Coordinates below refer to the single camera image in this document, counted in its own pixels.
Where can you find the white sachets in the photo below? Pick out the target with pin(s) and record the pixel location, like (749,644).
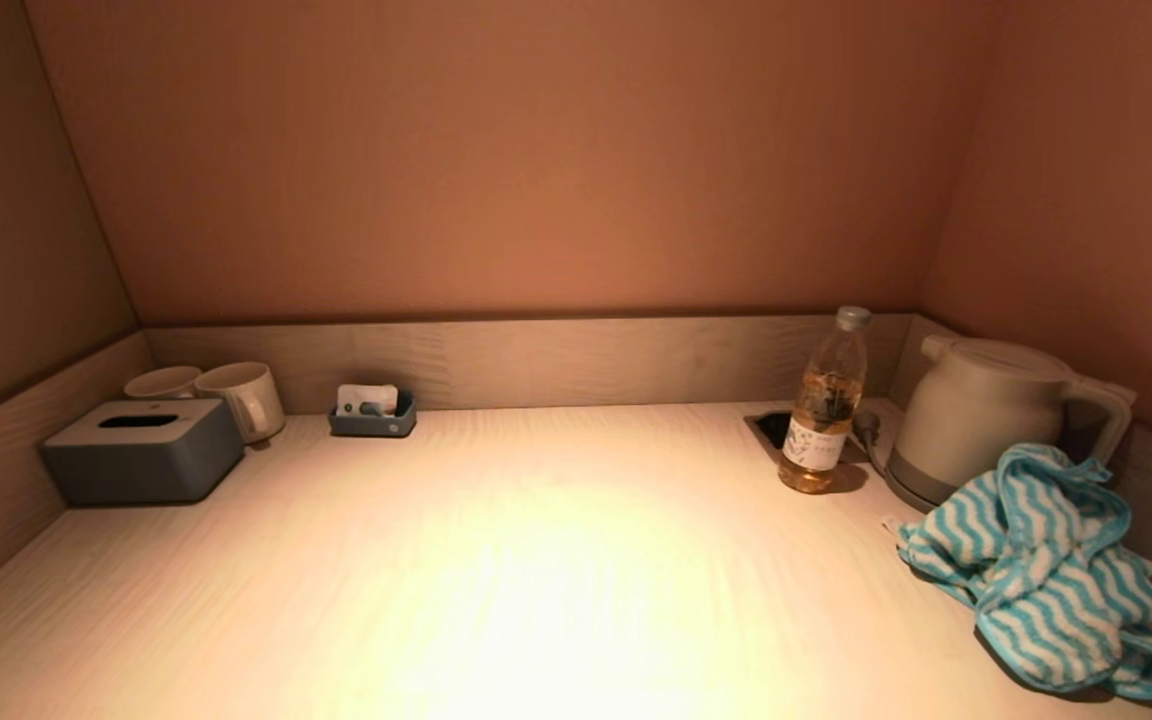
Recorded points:
(366,397)

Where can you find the clear bottle amber drink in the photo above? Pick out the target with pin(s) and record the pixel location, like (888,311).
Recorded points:
(821,420)

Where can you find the small grey tray holder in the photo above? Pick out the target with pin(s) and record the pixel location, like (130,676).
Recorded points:
(371,427)

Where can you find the white electric kettle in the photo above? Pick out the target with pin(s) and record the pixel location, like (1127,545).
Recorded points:
(976,420)

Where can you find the grey kettle base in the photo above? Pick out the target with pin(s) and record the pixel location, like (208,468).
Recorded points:
(911,492)

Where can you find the blue white striped cloth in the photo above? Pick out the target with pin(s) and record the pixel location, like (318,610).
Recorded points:
(1036,580)

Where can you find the grey tissue box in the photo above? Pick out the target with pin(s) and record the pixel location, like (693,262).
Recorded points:
(136,465)

